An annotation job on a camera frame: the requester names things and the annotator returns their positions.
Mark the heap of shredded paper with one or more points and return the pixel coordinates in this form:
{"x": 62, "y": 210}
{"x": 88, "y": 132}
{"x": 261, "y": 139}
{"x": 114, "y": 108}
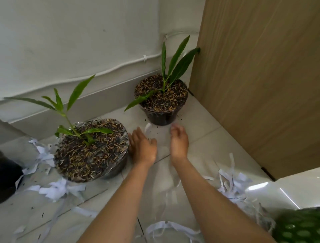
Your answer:
{"x": 57, "y": 190}

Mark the person's right hand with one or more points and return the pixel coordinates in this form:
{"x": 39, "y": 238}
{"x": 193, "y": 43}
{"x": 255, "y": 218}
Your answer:
{"x": 179, "y": 145}

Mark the grey tiled floor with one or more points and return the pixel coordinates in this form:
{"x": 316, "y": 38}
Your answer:
{"x": 207, "y": 137}

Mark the black potted plant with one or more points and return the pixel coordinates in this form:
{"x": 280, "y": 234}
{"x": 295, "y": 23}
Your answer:
{"x": 8, "y": 177}
{"x": 162, "y": 100}
{"x": 95, "y": 155}

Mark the person's right forearm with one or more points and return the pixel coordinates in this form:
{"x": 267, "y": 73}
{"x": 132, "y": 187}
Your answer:
{"x": 212, "y": 207}

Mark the person's left hand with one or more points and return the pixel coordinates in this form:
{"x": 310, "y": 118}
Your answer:
{"x": 143, "y": 150}

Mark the green perforated plastic basket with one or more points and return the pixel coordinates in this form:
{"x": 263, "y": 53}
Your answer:
{"x": 300, "y": 227}

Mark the person's left forearm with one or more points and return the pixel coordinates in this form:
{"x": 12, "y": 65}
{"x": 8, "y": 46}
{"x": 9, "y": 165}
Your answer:
{"x": 120, "y": 210}

